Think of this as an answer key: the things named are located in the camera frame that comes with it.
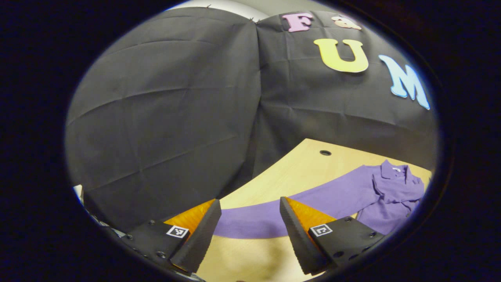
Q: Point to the purple button shirt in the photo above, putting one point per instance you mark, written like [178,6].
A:
[352,188]

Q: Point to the black backdrop cloth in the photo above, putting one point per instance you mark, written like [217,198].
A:
[176,117]

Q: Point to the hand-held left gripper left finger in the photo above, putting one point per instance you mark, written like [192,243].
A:
[199,239]

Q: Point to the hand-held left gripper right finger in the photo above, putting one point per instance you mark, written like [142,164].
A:
[297,239]

